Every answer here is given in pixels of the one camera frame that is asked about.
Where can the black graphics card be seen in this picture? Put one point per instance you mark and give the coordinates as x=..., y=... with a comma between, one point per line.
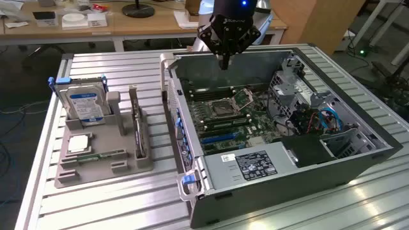
x=140, y=134

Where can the red packet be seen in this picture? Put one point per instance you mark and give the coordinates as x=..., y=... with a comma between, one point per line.
x=99, y=8

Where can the white table frame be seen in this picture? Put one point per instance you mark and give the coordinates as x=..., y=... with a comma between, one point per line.
x=358, y=37

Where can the silver CPU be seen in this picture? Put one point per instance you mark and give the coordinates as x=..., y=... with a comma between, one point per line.
x=78, y=143

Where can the metal socket cover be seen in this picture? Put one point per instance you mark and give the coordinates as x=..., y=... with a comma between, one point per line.
x=243, y=98

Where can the white paper stack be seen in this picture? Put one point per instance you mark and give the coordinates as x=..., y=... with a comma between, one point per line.
x=184, y=20

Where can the black round stand base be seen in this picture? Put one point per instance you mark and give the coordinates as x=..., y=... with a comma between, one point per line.
x=138, y=10

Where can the metal disk bay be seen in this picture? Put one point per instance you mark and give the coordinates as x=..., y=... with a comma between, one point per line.
x=348, y=143
x=288, y=93

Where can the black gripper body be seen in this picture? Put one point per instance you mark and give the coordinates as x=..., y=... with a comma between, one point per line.
x=234, y=21

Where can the brown cardboard box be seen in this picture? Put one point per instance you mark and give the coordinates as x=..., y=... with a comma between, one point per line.
x=192, y=7

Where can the blue case latch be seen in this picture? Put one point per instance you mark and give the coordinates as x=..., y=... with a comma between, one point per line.
x=187, y=180

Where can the wooden desk white frame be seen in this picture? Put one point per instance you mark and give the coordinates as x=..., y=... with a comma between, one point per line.
x=144, y=24
x=33, y=31

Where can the white paper note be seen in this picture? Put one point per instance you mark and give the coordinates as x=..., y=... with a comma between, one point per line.
x=17, y=24

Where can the blue expansion slot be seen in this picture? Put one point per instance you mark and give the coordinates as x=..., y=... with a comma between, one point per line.
x=218, y=139

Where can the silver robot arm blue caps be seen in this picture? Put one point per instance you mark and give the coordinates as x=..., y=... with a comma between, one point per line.
x=199, y=45

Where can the green motherboard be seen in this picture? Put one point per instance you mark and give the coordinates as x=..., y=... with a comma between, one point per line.
x=256, y=124

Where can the small white box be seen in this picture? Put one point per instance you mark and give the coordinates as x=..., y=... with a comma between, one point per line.
x=96, y=20

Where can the black plastic shroud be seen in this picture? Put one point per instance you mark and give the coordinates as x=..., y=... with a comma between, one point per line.
x=307, y=148

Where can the green RAM stick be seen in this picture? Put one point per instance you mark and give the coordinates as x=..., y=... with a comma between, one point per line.
x=99, y=155

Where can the dark RAM stick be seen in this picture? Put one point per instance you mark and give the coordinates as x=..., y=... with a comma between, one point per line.
x=227, y=122

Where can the grey power supply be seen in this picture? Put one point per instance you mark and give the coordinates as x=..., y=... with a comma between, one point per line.
x=218, y=172

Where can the wooden cabinet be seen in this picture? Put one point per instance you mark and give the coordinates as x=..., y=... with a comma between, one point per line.
x=326, y=24

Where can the white round dish box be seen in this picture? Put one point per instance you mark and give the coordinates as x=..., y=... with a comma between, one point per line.
x=75, y=21

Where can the white box black lid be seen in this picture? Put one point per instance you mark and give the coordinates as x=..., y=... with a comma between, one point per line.
x=46, y=19

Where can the grey parts rack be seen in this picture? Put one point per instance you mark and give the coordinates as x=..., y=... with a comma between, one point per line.
x=106, y=143

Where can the open black PC case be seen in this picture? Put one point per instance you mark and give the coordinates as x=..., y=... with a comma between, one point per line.
x=288, y=191

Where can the CPU socket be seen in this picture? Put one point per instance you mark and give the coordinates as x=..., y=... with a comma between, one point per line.
x=222, y=109

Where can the hard disk in blue caddy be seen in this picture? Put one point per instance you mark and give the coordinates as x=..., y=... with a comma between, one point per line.
x=84, y=105

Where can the black intrusion switch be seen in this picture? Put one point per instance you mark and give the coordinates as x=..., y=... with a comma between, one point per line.
x=179, y=92

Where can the device with green light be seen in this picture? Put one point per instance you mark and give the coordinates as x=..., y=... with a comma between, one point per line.
x=362, y=51

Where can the black office chair base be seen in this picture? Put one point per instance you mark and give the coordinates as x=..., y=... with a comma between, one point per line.
x=42, y=49

